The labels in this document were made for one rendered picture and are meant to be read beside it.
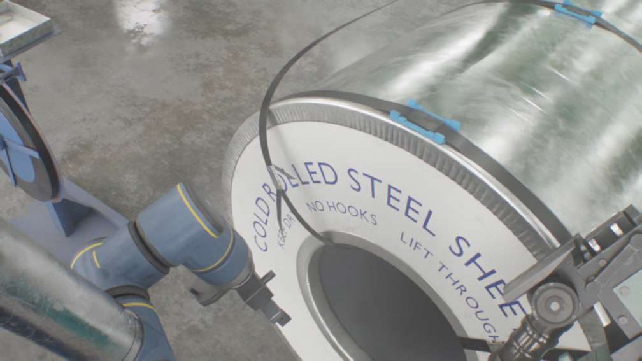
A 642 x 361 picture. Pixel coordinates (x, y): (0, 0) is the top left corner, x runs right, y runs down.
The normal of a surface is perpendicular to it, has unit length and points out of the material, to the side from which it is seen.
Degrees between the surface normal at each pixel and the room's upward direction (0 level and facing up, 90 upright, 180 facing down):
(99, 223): 0
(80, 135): 0
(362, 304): 37
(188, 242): 78
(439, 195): 90
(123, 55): 0
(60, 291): 73
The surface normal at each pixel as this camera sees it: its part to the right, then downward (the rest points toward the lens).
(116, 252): -0.19, -0.32
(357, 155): -0.70, 0.48
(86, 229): 0.02, -0.72
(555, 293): -0.41, 0.12
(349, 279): 0.61, 0.05
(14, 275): 0.91, 0.09
